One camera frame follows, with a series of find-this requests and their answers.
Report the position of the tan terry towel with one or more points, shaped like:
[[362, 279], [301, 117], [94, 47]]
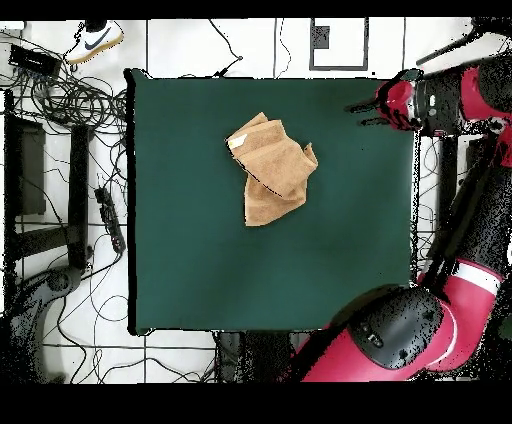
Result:
[[272, 168]]

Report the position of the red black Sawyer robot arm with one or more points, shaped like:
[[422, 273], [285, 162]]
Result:
[[460, 312]]

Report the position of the black tripod pole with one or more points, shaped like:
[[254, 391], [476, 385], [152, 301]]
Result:
[[448, 48]]

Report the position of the dark green table cloth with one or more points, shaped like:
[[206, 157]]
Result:
[[192, 260]]

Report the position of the person's foot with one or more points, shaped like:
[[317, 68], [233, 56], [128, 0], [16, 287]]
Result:
[[96, 42]]

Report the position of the black power strip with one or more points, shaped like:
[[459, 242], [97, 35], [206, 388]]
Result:
[[110, 218]]

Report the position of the dark tripod base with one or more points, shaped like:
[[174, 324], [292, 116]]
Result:
[[58, 282]]

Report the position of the black metal frame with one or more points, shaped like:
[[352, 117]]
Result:
[[447, 168], [78, 192]]

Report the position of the black robot pedestal stand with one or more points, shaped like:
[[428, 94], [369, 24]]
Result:
[[256, 356]]

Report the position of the black network switch box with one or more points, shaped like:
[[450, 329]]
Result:
[[34, 60]]

